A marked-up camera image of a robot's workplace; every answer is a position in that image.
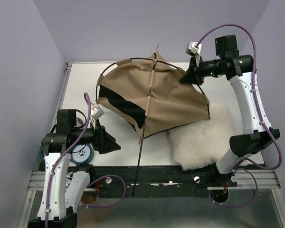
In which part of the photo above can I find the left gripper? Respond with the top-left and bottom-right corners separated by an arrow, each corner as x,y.
72,117 -> 122,153

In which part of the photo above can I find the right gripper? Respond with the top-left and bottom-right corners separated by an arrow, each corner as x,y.
180,54 -> 224,86

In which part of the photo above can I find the beige pet tent fabric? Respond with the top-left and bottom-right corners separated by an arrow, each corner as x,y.
96,47 -> 211,145

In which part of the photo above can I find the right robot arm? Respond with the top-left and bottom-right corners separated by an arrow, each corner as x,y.
180,35 -> 280,186

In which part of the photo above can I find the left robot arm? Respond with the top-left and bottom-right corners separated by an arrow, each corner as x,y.
28,106 -> 121,228

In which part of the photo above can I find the steel pet bowl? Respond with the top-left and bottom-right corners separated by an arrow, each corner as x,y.
76,117 -> 85,128

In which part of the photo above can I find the teal double bowl stand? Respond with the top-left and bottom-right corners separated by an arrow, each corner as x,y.
39,142 -> 95,166

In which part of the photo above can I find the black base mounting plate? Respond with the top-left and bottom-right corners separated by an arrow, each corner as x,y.
68,165 -> 237,199

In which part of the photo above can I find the white fluffy pillow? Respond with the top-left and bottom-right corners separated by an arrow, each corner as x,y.
167,102 -> 242,171

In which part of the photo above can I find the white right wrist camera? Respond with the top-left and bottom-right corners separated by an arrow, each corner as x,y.
186,41 -> 202,56

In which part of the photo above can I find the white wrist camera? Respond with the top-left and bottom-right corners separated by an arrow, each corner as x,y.
186,41 -> 202,56
90,106 -> 104,126

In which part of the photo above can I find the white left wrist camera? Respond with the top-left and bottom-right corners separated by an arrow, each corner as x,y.
90,106 -> 104,126

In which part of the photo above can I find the aluminium rail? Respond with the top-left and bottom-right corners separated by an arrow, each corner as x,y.
28,170 -> 281,191

